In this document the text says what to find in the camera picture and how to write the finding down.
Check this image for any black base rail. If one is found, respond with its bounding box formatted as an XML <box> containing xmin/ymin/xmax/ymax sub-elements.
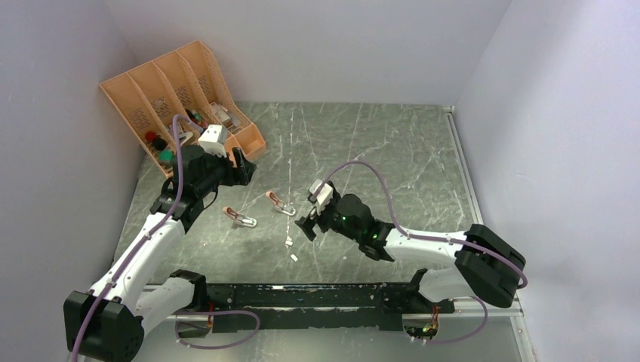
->
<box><xmin>178</xmin><ymin>282</ymin><xmax>455</xmax><ymax>333</ymax></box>

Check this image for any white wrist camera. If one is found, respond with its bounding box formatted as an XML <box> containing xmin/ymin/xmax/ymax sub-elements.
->
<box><xmin>308</xmin><ymin>179</ymin><xmax>334</xmax><ymax>213</ymax></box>
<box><xmin>198</xmin><ymin>124</ymin><xmax>228</xmax><ymax>158</ymax></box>

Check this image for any red round stamp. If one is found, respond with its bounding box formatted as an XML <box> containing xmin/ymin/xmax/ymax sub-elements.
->
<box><xmin>145</xmin><ymin>131</ymin><xmax>157</xmax><ymax>143</ymax></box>

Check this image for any black round stamp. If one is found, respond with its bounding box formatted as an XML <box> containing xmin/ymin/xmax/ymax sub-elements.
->
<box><xmin>151</xmin><ymin>137</ymin><xmax>168</xmax><ymax>152</ymax></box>

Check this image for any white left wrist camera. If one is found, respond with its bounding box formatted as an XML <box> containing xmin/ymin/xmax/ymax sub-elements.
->
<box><xmin>198</xmin><ymin>124</ymin><xmax>228</xmax><ymax>158</ymax></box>

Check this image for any peach plastic file organizer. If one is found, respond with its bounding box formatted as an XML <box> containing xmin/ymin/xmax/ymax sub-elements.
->
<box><xmin>100</xmin><ymin>40</ymin><xmax>266</xmax><ymax>176</ymax></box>

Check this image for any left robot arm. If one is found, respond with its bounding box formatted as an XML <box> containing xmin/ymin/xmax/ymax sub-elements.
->
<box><xmin>63</xmin><ymin>145</ymin><xmax>256</xmax><ymax>361</ymax></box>

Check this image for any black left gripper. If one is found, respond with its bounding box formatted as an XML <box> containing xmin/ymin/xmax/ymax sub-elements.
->
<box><xmin>195</xmin><ymin>146</ymin><xmax>255</xmax><ymax>196</ymax></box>

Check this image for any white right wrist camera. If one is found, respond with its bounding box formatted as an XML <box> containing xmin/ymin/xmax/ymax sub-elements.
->
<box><xmin>308</xmin><ymin>179</ymin><xmax>334</xmax><ymax>213</ymax></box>

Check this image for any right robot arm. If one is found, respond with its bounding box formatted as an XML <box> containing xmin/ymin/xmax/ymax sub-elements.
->
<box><xmin>295</xmin><ymin>194</ymin><xmax>526</xmax><ymax>312</ymax></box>

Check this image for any green stamp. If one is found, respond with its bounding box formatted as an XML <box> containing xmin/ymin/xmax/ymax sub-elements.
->
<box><xmin>158</xmin><ymin>149</ymin><xmax>174</xmax><ymax>167</ymax></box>

